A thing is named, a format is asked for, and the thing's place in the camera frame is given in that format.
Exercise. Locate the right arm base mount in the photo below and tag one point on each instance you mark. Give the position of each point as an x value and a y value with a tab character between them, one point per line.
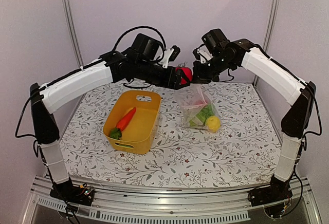
275	198

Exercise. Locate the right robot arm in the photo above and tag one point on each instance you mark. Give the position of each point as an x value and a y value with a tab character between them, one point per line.
223	54

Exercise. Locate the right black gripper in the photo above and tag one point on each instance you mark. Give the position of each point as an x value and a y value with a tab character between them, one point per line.
199	77

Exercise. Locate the orange toy carrot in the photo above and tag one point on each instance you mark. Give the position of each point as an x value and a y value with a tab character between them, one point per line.
116	133

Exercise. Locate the red toy tomato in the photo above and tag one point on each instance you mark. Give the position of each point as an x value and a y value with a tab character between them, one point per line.
188	74

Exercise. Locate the right aluminium post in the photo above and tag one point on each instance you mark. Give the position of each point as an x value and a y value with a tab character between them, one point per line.
271	23

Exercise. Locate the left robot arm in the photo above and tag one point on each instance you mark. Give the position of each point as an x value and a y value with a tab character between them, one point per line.
146	59

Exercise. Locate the yellow toy lemon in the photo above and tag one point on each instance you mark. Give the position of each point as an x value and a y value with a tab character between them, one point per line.
213	124

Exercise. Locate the floral table cloth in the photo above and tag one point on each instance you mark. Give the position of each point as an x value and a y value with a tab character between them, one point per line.
245	151

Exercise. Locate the yellow plastic basket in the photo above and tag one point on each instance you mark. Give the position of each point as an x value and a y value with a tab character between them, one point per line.
142	129

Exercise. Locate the aluminium post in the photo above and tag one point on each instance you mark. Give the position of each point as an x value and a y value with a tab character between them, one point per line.
271	23
72	32

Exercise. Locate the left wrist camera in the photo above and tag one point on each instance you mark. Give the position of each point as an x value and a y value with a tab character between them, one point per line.
169	55

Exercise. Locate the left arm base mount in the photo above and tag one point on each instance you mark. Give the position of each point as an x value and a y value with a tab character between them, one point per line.
67	192

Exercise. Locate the red toy apple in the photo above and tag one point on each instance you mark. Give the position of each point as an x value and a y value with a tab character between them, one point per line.
198	102

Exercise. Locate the green toy cabbage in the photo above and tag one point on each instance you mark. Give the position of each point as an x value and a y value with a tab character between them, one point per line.
205	113

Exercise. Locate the left aluminium post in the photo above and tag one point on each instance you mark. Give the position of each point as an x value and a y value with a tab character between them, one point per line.
72	32

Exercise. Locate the green toy pear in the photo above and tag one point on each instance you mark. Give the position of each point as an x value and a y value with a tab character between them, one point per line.
195	122

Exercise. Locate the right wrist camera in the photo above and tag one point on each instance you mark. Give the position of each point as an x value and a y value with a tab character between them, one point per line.
201	55

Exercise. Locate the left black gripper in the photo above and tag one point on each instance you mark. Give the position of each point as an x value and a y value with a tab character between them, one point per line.
168	83

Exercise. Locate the clear zip top bag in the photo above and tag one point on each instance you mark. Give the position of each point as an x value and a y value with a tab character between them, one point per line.
184	98

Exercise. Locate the aluminium front rail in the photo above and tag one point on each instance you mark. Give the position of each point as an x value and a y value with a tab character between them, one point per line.
124	203

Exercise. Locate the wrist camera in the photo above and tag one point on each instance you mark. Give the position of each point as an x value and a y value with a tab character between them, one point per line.
169	55
201	55

